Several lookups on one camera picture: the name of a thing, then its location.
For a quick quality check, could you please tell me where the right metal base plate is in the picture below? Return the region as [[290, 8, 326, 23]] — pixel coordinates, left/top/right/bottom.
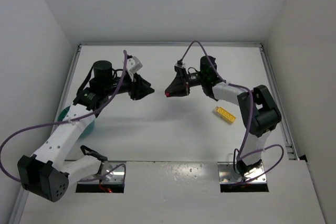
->
[[217, 162, 267, 185]]

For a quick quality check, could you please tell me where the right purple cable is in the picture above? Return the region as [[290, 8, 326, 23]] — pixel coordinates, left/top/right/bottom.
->
[[178, 40, 286, 185]]

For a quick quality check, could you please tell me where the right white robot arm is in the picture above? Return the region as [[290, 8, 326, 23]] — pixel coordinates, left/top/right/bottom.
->
[[165, 56, 281, 176]]

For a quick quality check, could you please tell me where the teal round divided container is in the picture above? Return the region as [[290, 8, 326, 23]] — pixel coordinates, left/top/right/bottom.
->
[[57, 104, 96, 140]]

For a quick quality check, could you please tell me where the yellow long lego brick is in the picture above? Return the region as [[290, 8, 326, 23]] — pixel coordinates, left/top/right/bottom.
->
[[217, 106, 236, 124]]

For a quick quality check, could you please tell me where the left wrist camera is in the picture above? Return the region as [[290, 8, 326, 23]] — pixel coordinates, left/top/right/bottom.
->
[[127, 56, 143, 74]]

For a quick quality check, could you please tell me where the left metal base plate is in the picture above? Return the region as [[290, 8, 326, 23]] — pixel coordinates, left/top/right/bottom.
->
[[78, 162, 127, 185]]

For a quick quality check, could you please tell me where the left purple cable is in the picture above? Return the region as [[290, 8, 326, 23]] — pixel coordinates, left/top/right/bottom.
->
[[0, 49, 129, 183]]

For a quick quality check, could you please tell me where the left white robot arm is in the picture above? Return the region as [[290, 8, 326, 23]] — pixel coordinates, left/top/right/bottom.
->
[[17, 56, 154, 202]]

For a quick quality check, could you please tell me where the purple cable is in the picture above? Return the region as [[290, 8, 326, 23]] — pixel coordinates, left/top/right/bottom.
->
[[0, 49, 129, 183], [178, 40, 286, 185]]

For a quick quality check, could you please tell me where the metal base plate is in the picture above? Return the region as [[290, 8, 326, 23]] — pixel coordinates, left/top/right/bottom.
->
[[78, 162, 127, 185], [217, 162, 267, 185]]

